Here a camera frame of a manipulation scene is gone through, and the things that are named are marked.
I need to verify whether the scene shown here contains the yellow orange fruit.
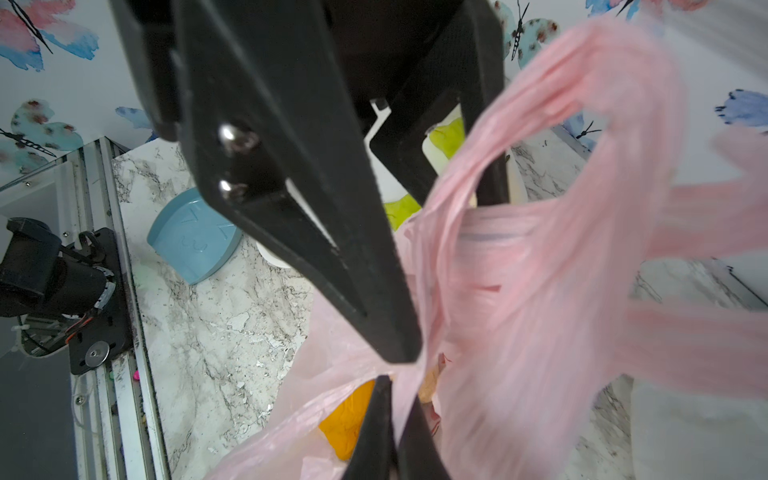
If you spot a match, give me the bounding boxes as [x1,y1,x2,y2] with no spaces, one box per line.
[318,380,375,461]

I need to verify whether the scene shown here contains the dark green pear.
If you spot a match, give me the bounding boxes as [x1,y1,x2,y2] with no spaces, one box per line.
[383,194,421,231]

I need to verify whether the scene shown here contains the light green pear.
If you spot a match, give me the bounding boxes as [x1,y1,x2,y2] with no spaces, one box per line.
[428,117,465,159]

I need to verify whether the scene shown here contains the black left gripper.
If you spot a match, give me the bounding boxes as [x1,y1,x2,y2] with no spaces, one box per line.
[110,1,460,364]

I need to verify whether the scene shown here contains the blue paddle shaped board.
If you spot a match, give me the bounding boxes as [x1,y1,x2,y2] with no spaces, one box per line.
[147,188,243,285]

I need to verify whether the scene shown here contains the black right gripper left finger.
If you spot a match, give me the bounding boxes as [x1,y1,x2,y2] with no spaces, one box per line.
[342,376,395,480]

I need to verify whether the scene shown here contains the pink apple print plastic bag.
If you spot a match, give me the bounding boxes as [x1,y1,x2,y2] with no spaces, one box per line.
[211,16,767,479]

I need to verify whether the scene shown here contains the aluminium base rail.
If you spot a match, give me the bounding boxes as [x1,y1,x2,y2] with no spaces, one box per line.
[55,137,170,479]

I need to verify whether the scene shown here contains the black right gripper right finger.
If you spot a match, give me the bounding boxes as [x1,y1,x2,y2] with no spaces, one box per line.
[396,398,450,480]

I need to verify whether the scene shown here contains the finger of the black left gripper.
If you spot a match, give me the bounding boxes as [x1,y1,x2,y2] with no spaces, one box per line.
[373,1,504,205]

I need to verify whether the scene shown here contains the white rectangular fruit tray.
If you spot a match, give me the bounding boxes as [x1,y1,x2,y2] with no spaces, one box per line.
[254,98,529,271]

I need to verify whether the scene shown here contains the white cartoon print plastic bag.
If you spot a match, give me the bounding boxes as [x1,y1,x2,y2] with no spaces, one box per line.
[631,381,767,479]

